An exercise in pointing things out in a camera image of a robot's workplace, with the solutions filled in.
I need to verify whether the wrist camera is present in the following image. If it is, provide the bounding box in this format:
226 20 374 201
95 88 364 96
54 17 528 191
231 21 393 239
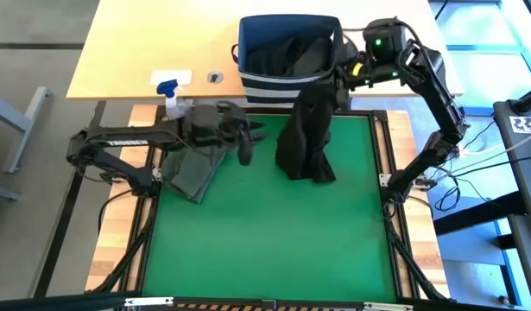
333 29 362 66
236 129 255 167

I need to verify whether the grey equipment cart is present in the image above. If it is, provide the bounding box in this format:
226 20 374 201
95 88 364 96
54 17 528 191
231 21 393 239
492 98 531 219

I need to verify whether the dark green garment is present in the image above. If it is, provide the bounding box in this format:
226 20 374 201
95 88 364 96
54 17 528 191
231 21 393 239
160 144 228 205

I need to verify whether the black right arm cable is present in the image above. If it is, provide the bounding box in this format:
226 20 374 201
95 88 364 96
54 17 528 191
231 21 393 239
340 24 374 35

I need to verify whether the light wooden desk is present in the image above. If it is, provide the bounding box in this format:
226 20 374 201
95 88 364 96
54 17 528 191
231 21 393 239
66 0 465 101

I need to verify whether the white cable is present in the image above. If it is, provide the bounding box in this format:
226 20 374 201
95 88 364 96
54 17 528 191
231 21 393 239
458 129 531 157

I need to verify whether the black garment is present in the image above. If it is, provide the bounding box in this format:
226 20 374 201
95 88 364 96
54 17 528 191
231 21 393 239
275 71 348 183

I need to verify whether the black pole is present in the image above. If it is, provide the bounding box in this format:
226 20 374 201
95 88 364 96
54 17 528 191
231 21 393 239
509 84 531 116

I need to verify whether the white label card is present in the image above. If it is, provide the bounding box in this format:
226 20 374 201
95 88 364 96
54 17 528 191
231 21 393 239
149 69 193 87

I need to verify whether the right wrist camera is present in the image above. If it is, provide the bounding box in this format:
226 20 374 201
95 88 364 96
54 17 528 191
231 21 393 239
333 29 362 66

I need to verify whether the black floor cable coil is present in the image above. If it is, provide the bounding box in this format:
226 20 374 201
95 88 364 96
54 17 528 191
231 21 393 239
433 175 464 213

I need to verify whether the navy white striped laundry bin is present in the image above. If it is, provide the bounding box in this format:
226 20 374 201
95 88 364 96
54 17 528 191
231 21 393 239
231 14 351 108

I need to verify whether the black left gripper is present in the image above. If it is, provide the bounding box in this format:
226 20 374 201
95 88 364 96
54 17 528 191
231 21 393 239
182 100 271 151

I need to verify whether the black table frame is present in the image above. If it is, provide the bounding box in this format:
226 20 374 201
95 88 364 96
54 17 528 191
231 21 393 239
117 105 454 311

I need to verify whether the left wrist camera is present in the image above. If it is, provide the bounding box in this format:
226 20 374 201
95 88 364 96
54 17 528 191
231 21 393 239
236 129 255 167

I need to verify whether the charcoal garment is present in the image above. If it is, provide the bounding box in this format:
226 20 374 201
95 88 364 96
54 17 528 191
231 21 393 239
247 36 335 78

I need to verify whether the white printed paper tag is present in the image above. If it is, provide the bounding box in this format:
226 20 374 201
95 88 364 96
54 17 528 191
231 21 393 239
509 115 531 134

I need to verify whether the grey metal desk frame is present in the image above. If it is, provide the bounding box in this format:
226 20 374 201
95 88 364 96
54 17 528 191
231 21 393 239
0 85 50 202

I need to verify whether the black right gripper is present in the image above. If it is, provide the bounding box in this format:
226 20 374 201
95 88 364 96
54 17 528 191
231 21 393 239
338 55 403 92

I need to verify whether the clear spray bottle blue trigger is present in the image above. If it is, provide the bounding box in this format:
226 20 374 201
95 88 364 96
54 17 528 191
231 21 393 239
155 79 195 121

